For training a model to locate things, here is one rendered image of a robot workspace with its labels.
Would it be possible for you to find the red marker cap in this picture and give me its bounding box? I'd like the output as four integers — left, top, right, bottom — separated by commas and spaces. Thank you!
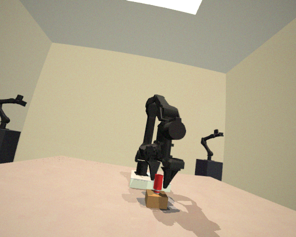
153, 174, 163, 190

